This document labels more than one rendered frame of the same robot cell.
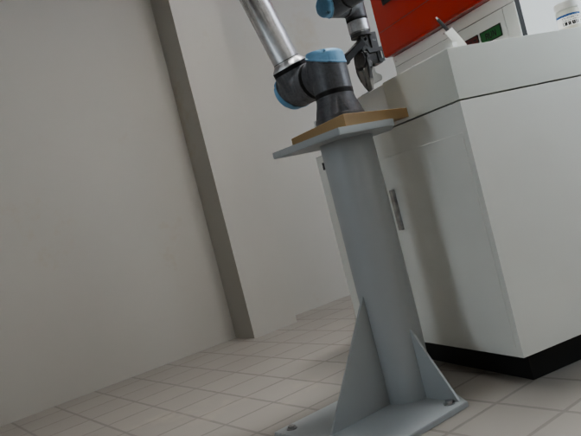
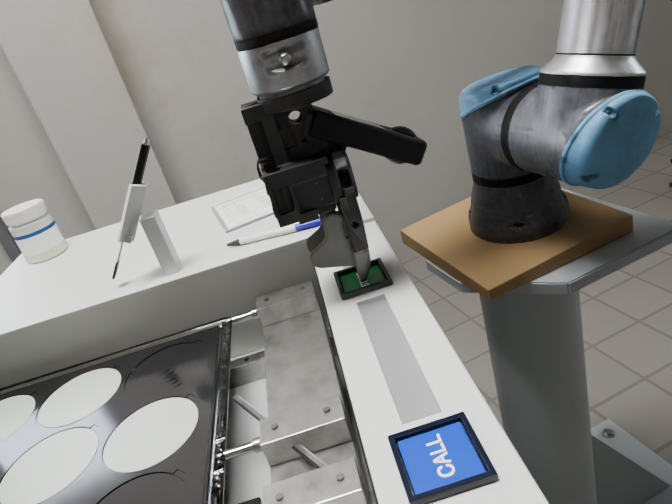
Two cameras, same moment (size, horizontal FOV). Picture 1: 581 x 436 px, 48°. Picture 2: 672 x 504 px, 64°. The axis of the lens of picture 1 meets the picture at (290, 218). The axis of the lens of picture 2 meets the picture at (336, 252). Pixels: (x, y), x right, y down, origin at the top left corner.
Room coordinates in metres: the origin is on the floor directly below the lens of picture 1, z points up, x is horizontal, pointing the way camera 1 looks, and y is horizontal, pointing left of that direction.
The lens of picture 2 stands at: (2.77, -0.21, 1.24)
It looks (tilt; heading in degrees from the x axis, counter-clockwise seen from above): 25 degrees down; 201
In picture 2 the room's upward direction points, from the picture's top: 17 degrees counter-clockwise
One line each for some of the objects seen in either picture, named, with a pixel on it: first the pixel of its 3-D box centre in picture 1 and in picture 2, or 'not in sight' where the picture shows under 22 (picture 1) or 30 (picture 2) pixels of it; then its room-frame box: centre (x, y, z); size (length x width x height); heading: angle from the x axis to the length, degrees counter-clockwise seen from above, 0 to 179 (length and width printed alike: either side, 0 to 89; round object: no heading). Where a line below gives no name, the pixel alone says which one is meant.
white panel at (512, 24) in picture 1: (456, 73); not in sight; (2.74, -0.83, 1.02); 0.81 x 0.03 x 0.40; 23
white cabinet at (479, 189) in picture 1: (471, 229); not in sight; (2.36, -0.63, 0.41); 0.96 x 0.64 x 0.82; 23
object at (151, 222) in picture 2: (456, 47); (141, 230); (2.21, -0.69, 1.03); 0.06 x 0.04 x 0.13; 113
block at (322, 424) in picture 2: not in sight; (304, 428); (2.43, -0.43, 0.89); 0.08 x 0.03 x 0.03; 113
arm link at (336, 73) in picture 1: (327, 71); (507, 119); (1.96, -0.21, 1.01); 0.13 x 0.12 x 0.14; 39
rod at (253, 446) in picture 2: not in sight; (242, 449); (2.45, -0.48, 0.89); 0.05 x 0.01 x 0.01; 113
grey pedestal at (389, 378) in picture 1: (352, 276); (587, 395); (1.89, -0.13, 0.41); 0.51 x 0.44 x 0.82; 126
